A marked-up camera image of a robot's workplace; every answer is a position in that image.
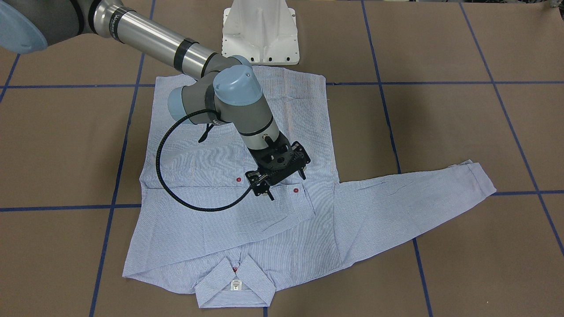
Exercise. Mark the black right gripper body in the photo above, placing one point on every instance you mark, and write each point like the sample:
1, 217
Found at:
298, 154

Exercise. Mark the blue striped button-up shirt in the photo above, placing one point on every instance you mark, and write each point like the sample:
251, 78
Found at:
241, 256

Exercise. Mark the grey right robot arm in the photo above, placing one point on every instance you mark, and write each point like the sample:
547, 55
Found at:
226, 90

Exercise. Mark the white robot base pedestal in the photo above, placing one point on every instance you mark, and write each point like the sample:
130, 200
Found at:
262, 31

